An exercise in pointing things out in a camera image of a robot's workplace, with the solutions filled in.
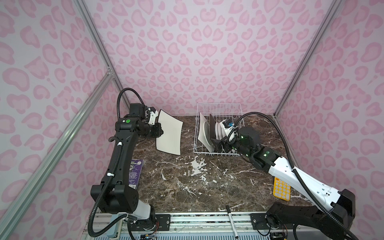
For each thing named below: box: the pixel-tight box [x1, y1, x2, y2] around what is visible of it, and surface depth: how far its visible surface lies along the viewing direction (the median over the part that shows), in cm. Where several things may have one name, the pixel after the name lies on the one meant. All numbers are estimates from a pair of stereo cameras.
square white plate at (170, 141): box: [155, 109, 184, 156], surface depth 90 cm
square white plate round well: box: [197, 112, 214, 153], surface depth 87 cm
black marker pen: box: [225, 205, 239, 239], surface depth 75 cm
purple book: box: [128, 158, 144, 190], surface depth 91 cm
